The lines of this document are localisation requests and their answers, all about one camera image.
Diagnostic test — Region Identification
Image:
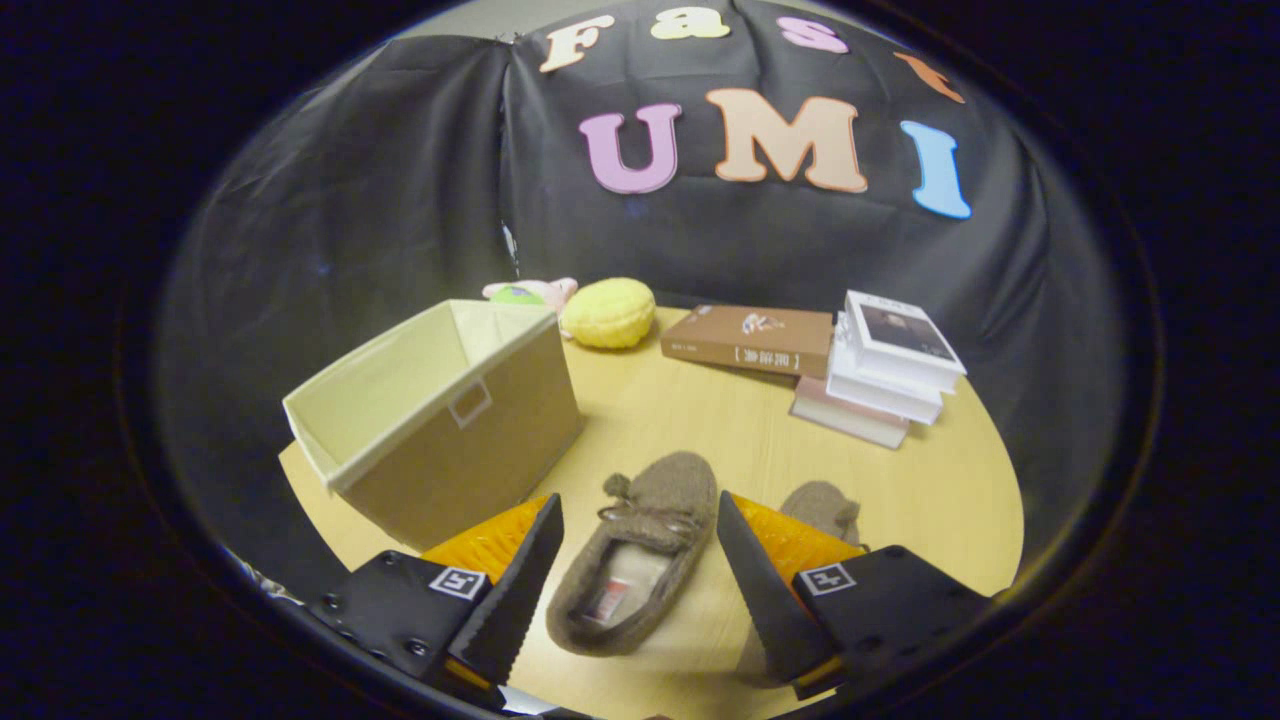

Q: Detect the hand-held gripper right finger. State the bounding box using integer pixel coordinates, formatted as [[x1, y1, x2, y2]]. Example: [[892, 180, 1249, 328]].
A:
[[714, 489, 993, 701]]

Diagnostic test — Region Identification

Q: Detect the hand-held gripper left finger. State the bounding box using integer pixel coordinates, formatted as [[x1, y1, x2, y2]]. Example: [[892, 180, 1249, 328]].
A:
[[303, 492, 566, 701]]

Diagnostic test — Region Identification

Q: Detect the brown fuzzy shoe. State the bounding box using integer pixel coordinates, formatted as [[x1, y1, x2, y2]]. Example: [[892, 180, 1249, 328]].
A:
[[545, 450, 719, 658], [735, 480, 866, 691]]

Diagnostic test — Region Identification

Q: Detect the beige fabric storage box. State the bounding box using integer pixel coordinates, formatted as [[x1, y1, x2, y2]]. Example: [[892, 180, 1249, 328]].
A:
[[282, 298, 586, 553]]

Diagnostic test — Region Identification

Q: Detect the pale pink book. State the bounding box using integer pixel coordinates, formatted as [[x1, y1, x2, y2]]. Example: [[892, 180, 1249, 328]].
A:
[[790, 377, 911, 451]]

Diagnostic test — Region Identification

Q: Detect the plain white book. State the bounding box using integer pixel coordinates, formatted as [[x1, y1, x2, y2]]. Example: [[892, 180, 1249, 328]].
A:
[[827, 335, 947, 426]]

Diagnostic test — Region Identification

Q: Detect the brown book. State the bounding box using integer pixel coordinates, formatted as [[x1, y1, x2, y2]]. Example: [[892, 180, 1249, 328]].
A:
[[660, 304, 836, 379]]

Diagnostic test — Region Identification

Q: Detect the white portrait cover book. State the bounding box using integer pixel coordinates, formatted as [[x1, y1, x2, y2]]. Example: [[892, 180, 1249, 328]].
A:
[[843, 290, 968, 393]]

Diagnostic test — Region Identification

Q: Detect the yellow round plush cushion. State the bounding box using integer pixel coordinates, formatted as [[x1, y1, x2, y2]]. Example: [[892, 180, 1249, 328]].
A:
[[560, 277, 657, 350]]

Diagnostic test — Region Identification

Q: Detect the pink and green plush toy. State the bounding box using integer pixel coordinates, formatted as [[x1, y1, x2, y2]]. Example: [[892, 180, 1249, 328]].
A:
[[482, 277, 579, 311]]

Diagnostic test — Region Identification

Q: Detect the black backdrop cloth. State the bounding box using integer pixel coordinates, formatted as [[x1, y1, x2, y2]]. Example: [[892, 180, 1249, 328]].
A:
[[155, 0, 1141, 601]]

